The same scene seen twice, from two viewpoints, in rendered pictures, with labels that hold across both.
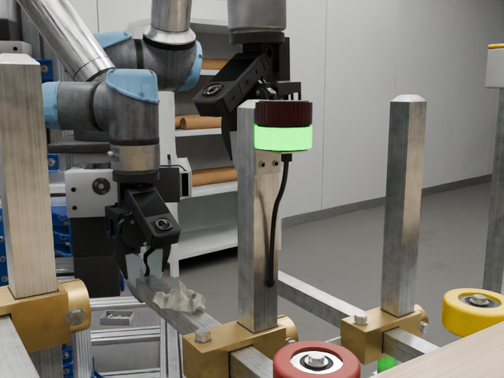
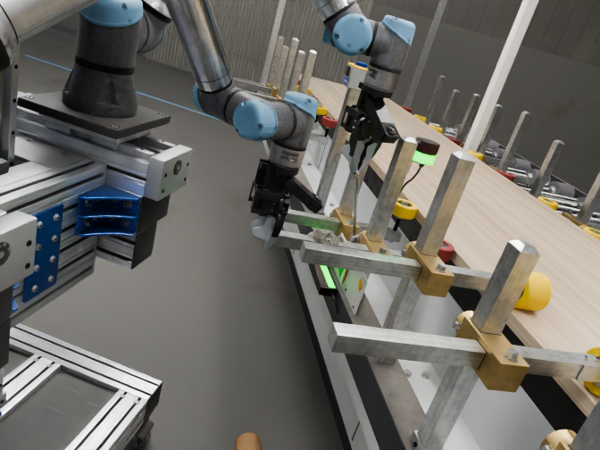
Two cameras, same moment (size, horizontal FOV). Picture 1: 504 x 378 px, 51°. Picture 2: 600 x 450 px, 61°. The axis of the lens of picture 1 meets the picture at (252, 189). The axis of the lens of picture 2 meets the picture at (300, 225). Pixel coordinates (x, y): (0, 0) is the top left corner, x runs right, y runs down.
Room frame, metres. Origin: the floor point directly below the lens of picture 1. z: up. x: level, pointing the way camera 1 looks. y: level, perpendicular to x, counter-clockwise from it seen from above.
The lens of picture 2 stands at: (0.42, 1.20, 1.35)
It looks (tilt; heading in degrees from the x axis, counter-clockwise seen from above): 23 degrees down; 287
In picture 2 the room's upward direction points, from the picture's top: 16 degrees clockwise
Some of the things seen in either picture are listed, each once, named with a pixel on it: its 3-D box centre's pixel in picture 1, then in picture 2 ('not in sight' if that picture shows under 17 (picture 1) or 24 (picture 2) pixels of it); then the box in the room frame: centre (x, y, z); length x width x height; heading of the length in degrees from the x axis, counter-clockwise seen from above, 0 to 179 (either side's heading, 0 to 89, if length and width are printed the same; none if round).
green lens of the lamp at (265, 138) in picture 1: (283, 136); (422, 155); (0.56, -0.03, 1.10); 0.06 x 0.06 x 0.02
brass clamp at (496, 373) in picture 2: not in sight; (486, 348); (0.31, 0.43, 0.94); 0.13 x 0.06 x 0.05; 124
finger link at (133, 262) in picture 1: (128, 274); (263, 233); (0.81, 0.20, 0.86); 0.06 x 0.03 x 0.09; 34
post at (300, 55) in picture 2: not in sight; (289, 98); (1.43, -1.26, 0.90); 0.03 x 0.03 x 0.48; 34
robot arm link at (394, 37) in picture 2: not in sight; (391, 44); (0.70, 0.00, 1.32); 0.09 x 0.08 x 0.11; 21
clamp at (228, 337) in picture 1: (243, 349); (373, 251); (0.58, 0.01, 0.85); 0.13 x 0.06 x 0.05; 124
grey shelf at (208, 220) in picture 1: (211, 144); not in sight; (3.54, 0.28, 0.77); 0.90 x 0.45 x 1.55; 130
